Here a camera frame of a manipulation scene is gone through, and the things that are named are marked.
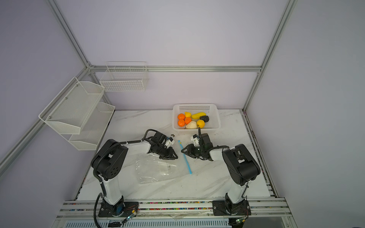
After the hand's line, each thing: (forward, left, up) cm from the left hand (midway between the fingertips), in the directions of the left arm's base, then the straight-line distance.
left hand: (175, 158), depth 91 cm
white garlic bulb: (+25, -11, +4) cm, 28 cm away
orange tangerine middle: (+30, -8, +3) cm, 32 cm away
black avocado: (+32, -22, +4) cm, 39 cm away
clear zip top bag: (-6, +16, -2) cm, 17 cm away
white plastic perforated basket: (+39, -27, +6) cm, 47 cm away
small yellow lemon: (+36, -8, +3) cm, 37 cm away
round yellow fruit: (+27, -18, +4) cm, 32 cm away
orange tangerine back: (+35, -3, +3) cm, 35 cm away
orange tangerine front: (+29, -3, +2) cm, 29 cm away
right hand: (+3, -5, +3) cm, 6 cm away
